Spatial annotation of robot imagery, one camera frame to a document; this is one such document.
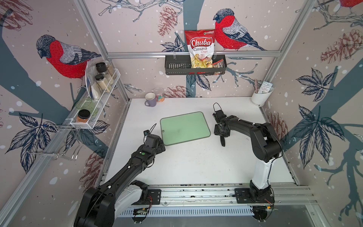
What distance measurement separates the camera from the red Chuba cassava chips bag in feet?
2.61

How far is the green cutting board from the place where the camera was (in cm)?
97

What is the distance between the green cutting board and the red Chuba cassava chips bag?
402mm
